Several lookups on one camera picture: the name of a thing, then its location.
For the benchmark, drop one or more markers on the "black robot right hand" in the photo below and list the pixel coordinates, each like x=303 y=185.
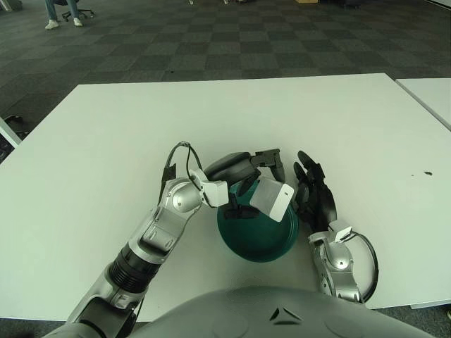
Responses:
x=322 y=206

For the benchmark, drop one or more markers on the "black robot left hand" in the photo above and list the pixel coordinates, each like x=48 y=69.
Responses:
x=229 y=167

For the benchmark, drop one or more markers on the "white charger block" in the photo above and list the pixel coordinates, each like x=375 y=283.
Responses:
x=271 y=197

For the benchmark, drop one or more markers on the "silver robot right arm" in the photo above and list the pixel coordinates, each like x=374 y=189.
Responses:
x=340 y=264

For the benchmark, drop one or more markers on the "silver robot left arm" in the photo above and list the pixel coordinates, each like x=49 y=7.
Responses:
x=155 y=232

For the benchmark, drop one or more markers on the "dark green round plate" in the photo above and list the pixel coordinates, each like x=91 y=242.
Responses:
x=253 y=239

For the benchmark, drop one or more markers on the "grey robot torso shell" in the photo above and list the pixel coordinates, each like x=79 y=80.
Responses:
x=246 y=317

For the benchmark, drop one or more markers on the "white rectangular table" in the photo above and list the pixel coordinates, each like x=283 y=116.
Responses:
x=433 y=98

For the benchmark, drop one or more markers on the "brown cardboard box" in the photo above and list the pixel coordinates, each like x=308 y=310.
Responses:
x=308 y=1

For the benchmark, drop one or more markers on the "black office chair base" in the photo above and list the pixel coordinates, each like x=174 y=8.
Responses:
x=86 y=12

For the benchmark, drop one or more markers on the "black floor object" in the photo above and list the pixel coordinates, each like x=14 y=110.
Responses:
x=14 y=119

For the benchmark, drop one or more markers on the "person legs in jeans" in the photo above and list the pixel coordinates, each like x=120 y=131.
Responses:
x=52 y=12

